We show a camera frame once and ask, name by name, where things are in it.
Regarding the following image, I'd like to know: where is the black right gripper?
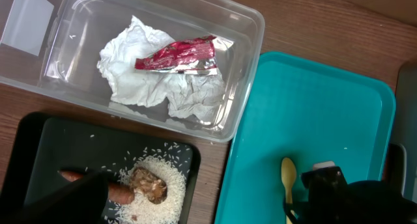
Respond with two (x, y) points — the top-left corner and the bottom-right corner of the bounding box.
(283, 167), (416, 224)

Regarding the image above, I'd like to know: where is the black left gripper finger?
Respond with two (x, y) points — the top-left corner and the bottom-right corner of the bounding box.
(25, 173), (108, 223)

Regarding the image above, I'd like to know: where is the orange carrot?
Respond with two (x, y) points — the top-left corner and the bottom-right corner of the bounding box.
(58, 171), (135, 204)

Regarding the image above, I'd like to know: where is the yellow plastic spoon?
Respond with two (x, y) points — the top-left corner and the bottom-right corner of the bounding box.
(281, 158), (297, 204)

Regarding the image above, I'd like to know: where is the pile of white rice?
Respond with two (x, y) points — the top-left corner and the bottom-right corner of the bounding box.
(84, 134), (193, 224)

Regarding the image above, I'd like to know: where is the white napkin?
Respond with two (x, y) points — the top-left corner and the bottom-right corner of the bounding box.
(97, 16), (225, 122)

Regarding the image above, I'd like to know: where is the red foil wrapper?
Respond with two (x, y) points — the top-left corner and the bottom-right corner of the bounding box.
(134, 35), (233, 76)

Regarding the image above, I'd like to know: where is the brown food lump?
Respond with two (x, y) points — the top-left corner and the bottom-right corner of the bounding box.
(129, 167), (167, 204)

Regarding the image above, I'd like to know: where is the grey dishwasher rack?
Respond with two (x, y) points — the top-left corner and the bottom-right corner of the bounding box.
(387, 58), (416, 202)

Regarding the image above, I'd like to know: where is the black plastic tray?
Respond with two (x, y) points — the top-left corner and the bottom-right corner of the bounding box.
(1, 113), (201, 223)

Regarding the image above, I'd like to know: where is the teal serving tray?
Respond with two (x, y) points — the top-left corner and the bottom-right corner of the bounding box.
(215, 52), (395, 224)

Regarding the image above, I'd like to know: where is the clear plastic bin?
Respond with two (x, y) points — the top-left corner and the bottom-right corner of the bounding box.
(1, 0), (265, 142)

